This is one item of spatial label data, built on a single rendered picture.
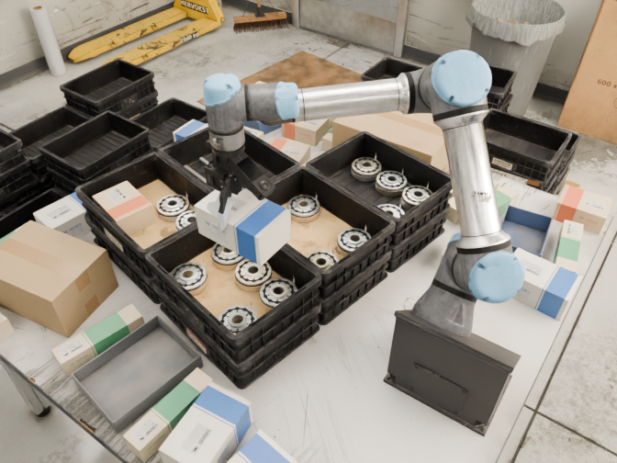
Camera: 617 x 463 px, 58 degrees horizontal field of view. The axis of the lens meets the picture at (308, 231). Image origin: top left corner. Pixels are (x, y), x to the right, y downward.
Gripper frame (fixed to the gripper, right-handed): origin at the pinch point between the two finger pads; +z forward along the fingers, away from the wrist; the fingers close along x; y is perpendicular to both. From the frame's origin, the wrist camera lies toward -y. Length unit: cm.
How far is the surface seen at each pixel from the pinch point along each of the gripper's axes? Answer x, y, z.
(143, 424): 42, -1, 35
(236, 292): 1.9, 3.9, 28.4
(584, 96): -289, -28, 90
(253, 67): -231, 199, 110
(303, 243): -24.6, 0.3, 28.4
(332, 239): -31.5, -5.8, 28.4
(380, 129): -84, 8, 21
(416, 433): 3, -54, 42
